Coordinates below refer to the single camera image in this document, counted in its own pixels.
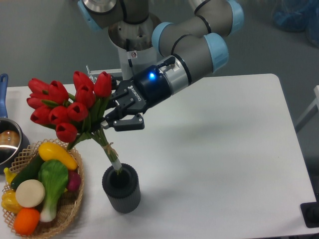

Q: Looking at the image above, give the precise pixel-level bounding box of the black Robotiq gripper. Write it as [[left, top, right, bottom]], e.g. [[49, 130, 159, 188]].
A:
[[101, 65, 171, 131]]

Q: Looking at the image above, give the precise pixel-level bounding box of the red tulip bouquet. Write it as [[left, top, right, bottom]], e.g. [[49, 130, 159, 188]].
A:
[[26, 71, 122, 174]]

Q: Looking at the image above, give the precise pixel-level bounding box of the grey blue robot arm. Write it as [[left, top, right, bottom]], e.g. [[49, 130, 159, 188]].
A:
[[78, 0, 244, 131]]

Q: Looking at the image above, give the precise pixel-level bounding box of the dark grey ribbed vase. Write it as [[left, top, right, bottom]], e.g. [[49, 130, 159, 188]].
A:
[[102, 163, 141, 214]]

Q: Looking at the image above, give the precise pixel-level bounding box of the yellow squash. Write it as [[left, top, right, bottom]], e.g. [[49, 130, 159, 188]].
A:
[[38, 142, 78, 170]]

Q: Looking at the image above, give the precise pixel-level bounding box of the red purple radish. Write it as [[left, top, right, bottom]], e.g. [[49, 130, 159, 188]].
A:
[[66, 171, 81, 192]]

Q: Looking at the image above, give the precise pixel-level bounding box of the green bok choy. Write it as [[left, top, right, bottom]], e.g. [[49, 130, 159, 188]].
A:
[[38, 159, 68, 223]]

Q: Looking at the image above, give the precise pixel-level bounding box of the dark green cucumber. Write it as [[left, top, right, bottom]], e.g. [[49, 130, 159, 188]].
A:
[[10, 154, 44, 190]]

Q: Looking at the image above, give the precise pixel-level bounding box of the woven wicker basket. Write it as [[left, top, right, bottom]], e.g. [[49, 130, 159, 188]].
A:
[[0, 139, 84, 239]]

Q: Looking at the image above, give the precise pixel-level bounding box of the yellow bell pepper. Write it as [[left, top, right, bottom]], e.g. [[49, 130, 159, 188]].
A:
[[1, 189, 23, 214]]

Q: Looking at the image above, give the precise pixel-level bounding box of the orange fruit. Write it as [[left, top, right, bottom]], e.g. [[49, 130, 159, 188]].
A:
[[13, 208, 40, 236]]

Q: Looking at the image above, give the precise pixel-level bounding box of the blue plastic bag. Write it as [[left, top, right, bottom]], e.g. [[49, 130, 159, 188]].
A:
[[271, 0, 319, 48]]

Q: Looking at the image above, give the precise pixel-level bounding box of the black device at edge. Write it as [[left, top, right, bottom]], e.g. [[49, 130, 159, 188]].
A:
[[300, 202, 319, 228]]

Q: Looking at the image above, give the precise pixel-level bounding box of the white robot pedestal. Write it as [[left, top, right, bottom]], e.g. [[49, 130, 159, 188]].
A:
[[85, 12, 165, 84]]

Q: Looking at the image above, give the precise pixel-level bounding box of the blue handled saucepan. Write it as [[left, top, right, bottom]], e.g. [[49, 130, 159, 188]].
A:
[[0, 73, 29, 175]]

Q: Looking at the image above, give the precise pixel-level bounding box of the white table leg frame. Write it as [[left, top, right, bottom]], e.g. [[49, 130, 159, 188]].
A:
[[295, 85, 319, 133]]

